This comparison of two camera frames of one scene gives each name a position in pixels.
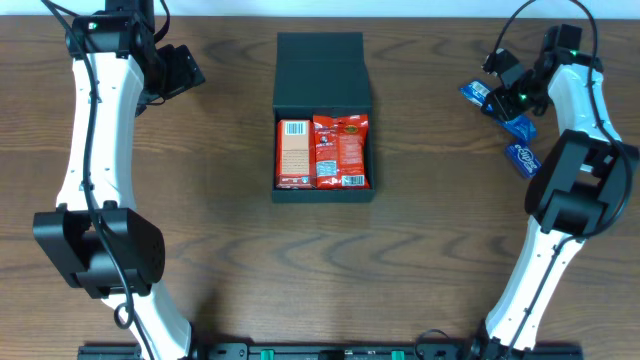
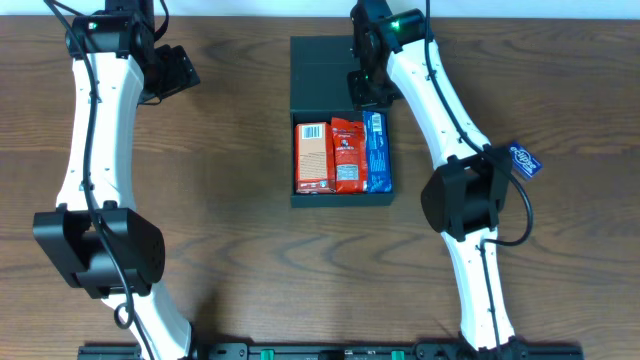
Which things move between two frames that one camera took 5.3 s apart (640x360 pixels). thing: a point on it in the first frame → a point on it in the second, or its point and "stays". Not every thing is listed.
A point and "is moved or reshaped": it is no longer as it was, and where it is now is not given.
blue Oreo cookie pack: (477, 93) → (378, 160)
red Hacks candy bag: (342, 151) stays
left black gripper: (183, 73) stays
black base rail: (329, 352) stays
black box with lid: (321, 73) is moved or reshaped
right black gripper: (507, 103) → (370, 91)
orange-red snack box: (295, 154) → (314, 159)
